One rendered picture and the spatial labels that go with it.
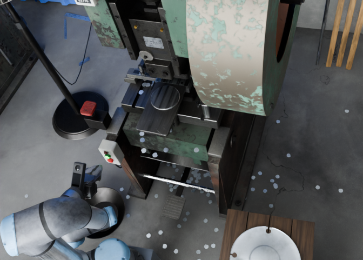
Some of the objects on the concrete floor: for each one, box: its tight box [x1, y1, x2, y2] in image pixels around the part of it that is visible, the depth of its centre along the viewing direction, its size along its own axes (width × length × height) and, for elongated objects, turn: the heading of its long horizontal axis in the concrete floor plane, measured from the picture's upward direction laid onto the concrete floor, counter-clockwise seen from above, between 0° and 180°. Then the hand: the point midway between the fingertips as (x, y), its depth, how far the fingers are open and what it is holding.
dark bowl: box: [84, 186, 125, 239], centre depth 229 cm, size 30×30×7 cm
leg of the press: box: [105, 106, 161, 200], centre depth 220 cm, size 92×12×90 cm, turn 168°
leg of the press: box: [207, 109, 267, 221], centre depth 203 cm, size 92×12×90 cm, turn 168°
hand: (99, 165), depth 179 cm, fingers closed
